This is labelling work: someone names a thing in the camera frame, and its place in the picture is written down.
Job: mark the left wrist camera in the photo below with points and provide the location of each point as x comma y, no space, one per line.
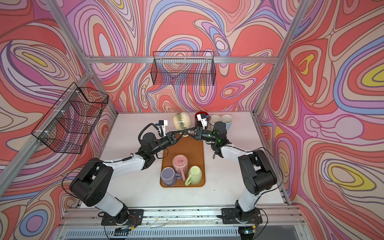
161,127

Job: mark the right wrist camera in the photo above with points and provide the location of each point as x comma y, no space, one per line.
202,120

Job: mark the light blue mug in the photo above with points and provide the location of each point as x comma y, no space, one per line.
228,120

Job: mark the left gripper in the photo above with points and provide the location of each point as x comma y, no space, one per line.
169,138

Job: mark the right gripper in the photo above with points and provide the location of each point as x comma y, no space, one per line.
198,133

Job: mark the light green mug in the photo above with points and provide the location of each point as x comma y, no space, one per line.
195,176

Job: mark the brown wooden tray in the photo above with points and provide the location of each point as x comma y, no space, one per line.
194,151

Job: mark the pink mug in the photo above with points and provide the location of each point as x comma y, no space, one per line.
180,165

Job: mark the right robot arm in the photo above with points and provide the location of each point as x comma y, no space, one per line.
257,173

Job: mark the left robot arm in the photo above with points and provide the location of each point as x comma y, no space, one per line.
92,182

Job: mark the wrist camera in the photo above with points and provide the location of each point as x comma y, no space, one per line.
202,120
161,127

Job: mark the black wire basket left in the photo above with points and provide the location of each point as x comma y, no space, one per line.
74,121

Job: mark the purple mug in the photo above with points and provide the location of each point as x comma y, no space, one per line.
169,176

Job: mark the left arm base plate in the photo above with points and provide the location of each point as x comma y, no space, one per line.
130,218

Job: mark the black wire basket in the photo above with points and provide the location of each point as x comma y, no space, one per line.
183,68
74,121

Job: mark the black patterned mug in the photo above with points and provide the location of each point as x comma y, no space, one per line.
201,112

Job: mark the beige speckled mug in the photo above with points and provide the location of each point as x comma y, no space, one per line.
182,121

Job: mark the aluminium mounting rail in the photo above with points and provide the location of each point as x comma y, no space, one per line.
200,216

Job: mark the black wire basket back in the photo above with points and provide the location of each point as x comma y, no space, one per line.
183,68

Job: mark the white mug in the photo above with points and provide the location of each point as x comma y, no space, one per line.
213,120

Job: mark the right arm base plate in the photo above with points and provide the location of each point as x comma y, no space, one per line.
237,216

